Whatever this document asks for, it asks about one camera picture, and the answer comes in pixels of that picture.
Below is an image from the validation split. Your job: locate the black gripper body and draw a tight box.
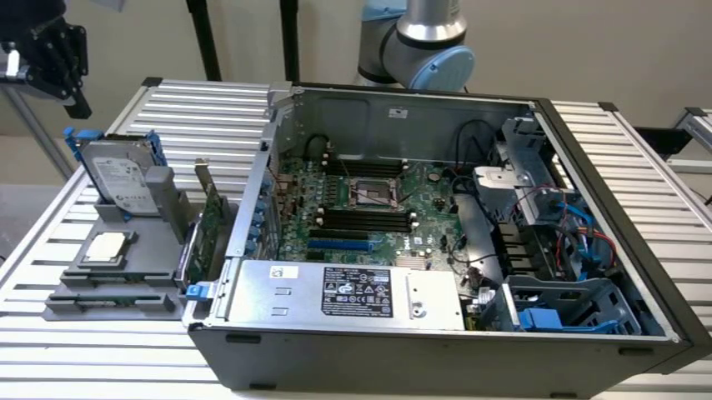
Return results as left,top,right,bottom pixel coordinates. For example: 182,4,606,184
0,0,70,58

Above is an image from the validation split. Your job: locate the hard disk in blue carrier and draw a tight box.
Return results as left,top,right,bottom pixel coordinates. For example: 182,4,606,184
63,127,170,221

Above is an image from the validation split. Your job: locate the grey plastic disk bay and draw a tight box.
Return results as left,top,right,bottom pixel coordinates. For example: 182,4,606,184
483,273,643,335

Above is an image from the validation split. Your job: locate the metal slat table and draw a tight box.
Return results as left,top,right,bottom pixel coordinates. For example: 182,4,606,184
0,76,712,400

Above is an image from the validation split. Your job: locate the silver CPU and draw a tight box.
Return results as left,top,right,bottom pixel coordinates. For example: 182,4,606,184
81,232,131,264

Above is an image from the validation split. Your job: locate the grey parts rack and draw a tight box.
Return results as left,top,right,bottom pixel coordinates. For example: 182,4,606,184
43,165,242,323

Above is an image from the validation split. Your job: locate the green graphics card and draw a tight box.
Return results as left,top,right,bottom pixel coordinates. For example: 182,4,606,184
173,157,233,293

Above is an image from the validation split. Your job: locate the blue case latch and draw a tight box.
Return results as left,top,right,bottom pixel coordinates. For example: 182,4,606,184
186,281,216,303

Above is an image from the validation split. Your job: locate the black RAM slot bank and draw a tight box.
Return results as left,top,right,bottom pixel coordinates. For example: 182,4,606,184
313,207,417,234
321,157,405,178

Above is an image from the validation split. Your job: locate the black expansion slot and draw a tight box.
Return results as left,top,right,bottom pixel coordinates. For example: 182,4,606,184
308,228,372,242

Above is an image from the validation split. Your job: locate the silver power supply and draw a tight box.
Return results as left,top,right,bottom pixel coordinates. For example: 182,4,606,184
224,259,468,333

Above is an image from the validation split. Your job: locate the CPU socket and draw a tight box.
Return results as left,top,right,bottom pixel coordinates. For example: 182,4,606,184
344,176,411,212

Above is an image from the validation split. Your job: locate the blue expansion slot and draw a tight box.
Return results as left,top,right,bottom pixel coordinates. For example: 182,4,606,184
306,238,372,253

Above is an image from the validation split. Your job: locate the green motherboard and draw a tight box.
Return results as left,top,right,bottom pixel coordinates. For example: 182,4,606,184
274,155,497,302

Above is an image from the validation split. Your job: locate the metal drive cage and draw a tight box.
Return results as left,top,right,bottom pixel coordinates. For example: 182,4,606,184
471,116,564,223

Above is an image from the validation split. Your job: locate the black open PC case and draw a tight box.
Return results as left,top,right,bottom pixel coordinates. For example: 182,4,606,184
182,80,698,393

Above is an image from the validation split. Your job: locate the black fan shroud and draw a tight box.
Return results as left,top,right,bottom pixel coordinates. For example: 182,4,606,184
493,219,560,278

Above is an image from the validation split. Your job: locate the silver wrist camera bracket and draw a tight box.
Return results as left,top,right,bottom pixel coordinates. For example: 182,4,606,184
0,41,30,85

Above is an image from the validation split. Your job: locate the aluminium frame post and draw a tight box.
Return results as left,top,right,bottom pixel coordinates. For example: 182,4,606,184
0,82,77,177

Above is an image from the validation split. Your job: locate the black stand post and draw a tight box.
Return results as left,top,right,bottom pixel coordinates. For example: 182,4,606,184
188,0,225,83
278,0,304,83

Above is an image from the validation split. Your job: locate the short black wire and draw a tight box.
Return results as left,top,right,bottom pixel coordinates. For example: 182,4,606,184
304,132,334,160

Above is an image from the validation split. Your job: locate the black looped wire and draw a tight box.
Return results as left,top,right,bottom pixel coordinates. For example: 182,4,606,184
451,118,501,168

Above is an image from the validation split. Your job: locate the blue wire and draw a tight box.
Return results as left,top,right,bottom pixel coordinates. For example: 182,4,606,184
550,198,602,286

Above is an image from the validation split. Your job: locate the red wire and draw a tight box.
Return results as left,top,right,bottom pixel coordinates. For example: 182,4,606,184
590,229,618,268

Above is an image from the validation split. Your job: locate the black bracket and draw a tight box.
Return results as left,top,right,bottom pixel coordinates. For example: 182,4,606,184
634,126,692,158

